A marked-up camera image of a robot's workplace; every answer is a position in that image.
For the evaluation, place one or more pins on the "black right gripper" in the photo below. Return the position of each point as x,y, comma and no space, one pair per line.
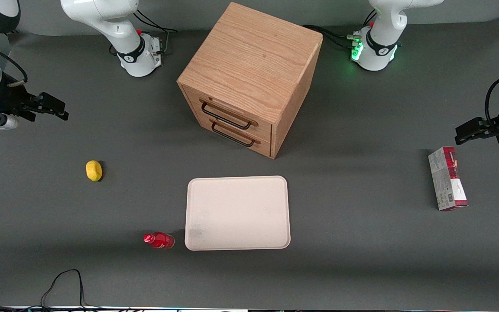
10,102

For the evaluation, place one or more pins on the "red and grey carton box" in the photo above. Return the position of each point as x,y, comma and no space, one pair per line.
446,180

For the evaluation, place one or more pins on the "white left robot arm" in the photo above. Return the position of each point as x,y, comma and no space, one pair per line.
383,26

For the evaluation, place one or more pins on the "red coke bottle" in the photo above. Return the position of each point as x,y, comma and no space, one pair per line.
160,240

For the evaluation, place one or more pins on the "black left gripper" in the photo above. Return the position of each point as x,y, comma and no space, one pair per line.
497,125

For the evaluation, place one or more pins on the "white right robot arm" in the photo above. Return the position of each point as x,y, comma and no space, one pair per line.
115,26

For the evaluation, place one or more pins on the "yellow lemon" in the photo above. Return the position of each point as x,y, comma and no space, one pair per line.
94,170

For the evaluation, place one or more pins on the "beige rectangular tray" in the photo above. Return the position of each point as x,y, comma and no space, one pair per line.
237,213

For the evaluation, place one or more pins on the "wooden drawer cabinet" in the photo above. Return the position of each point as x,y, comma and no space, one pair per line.
254,56

